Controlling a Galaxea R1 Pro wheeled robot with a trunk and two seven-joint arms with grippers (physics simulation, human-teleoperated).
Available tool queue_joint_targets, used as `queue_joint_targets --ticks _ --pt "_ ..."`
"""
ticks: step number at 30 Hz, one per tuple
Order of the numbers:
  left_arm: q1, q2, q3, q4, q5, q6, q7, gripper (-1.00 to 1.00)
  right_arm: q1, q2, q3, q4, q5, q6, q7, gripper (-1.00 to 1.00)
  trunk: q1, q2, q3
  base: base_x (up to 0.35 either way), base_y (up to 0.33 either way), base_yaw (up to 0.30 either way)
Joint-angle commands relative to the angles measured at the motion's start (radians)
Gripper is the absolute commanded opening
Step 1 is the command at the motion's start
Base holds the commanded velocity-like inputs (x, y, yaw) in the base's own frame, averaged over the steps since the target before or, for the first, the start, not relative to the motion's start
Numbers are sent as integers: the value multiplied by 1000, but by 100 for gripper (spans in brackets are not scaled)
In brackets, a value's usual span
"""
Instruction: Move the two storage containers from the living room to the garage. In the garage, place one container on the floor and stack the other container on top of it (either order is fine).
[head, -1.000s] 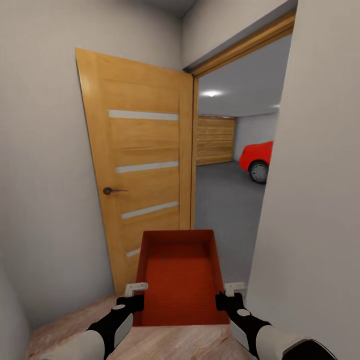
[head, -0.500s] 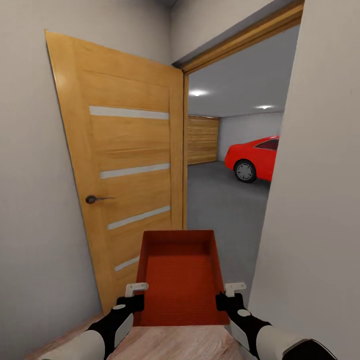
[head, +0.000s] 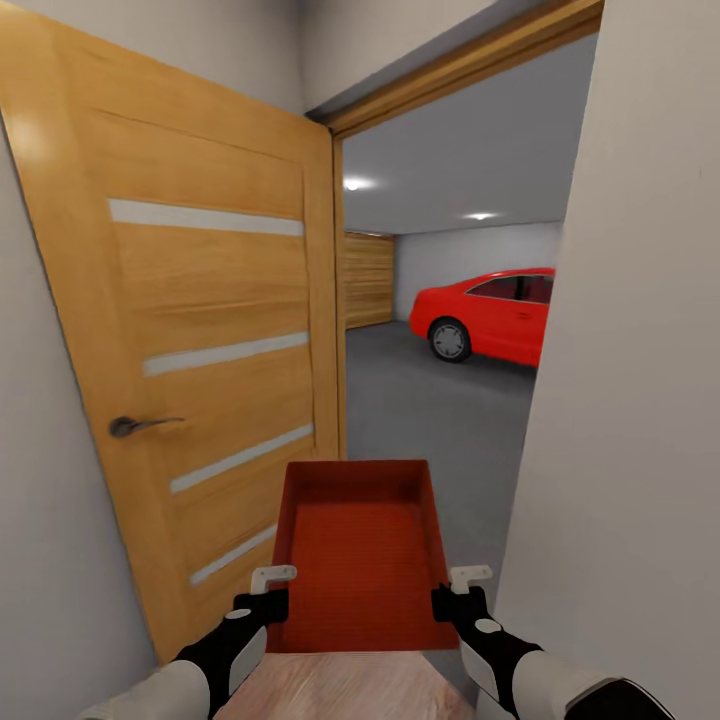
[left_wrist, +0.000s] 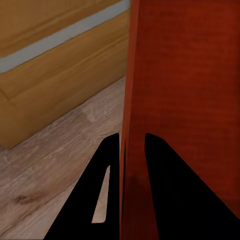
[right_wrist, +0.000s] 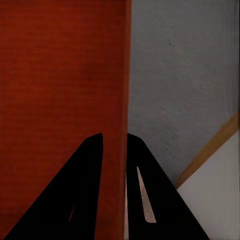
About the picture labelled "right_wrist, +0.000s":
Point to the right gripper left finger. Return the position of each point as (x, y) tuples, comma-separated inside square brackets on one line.
[(67, 208)]

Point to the door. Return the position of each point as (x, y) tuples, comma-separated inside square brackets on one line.
[(217, 141)]

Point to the storage box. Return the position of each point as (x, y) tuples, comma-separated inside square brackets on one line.
[(64, 77)]

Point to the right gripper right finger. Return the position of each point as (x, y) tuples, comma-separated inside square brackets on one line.
[(174, 220)]

